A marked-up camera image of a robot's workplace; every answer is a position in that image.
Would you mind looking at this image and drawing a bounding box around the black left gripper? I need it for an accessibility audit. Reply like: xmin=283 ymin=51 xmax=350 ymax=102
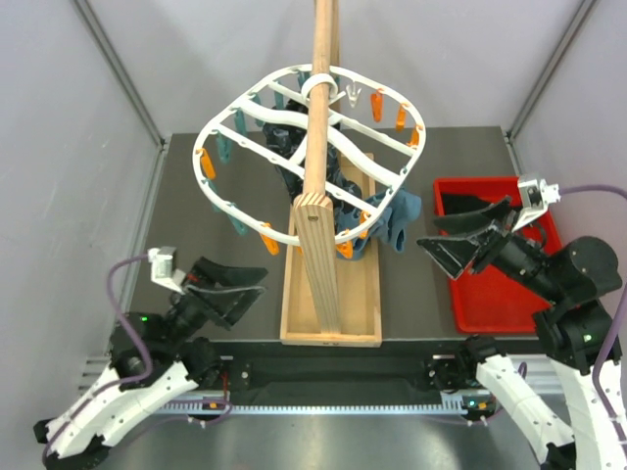
xmin=161 ymin=256 xmax=270 ymax=353

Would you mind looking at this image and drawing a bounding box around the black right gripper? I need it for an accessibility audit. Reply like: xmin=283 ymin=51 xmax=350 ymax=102
xmin=414 ymin=194 xmax=565 ymax=302

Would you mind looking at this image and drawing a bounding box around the blue ribbed sock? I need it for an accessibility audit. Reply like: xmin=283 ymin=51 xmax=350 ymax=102
xmin=366 ymin=189 xmax=422 ymax=253

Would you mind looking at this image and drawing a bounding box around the white round clip hanger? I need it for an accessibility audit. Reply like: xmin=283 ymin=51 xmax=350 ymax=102
xmin=192 ymin=64 xmax=427 ymax=246

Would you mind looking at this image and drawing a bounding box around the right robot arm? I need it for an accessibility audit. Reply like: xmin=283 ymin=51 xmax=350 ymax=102
xmin=416 ymin=198 xmax=626 ymax=469

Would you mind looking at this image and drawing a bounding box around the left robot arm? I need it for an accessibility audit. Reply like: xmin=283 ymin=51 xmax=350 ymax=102
xmin=33 ymin=247 xmax=268 ymax=469

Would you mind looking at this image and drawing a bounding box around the wooden hanger stand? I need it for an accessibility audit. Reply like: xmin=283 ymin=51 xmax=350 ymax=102
xmin=279 ymin=0 xmax=383 ymax=348

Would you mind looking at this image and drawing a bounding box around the black sock in tray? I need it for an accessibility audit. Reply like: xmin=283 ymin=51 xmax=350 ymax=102
xmin=436 ymin=193 xmax=511 ymax=218

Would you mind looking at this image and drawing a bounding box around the red plastic tray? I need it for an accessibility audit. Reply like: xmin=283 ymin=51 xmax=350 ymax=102
xmin=433 ymin=176 xmax=561 ymax=335

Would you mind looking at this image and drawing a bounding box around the black patterned sock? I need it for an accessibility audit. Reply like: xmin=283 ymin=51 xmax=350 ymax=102
xmin=261 ymin=99 xmax=374 ymax=261

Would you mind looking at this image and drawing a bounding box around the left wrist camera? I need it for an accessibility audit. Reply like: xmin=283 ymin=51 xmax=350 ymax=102
xmin=147 ymin=246 xmax=185 ymax=294

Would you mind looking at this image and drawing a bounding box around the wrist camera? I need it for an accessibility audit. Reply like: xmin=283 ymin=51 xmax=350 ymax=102
xmin=512 ymin=174 xmax=561 ymax=232
xmin=147 ymin=246 xmax=185 ymax=294

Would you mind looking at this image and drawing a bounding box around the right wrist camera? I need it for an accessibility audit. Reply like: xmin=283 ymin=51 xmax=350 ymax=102
xmin=512 ymin=174 xmax=561 ymax=232

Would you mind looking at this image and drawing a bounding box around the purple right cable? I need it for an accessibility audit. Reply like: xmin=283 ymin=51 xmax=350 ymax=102
xmin=555 ymin=183 xmax=627 ymax=432

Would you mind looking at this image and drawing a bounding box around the purple cable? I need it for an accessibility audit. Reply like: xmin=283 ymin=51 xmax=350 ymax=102
xmin=40 ymin=254 xmax=233 ymax=466
xmin=555 ymin=183 xmax=627 ymax=432

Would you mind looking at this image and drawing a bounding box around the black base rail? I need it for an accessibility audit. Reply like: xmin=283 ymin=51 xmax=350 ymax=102
xmin=216 ymin=340 xmax=477 ymax=406

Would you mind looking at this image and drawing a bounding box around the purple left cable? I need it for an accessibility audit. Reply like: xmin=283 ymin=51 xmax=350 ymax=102
xmin=40 ymin=254 xmax=233 ymax=466

